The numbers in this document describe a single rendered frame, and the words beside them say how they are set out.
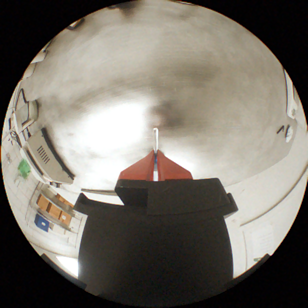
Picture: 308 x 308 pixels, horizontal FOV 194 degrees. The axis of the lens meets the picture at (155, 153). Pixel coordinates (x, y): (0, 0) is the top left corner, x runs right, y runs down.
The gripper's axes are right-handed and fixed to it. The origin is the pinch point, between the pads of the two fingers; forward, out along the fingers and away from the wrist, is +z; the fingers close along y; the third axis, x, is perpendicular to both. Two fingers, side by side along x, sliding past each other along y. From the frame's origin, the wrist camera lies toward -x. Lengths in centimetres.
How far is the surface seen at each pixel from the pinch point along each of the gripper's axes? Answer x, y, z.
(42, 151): -1.9, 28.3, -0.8
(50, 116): -8.5, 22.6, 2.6
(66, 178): 9.4, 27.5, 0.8
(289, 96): -23, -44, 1
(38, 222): 115, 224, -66
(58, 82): -14.2, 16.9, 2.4
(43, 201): 107, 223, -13
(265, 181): 45, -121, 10
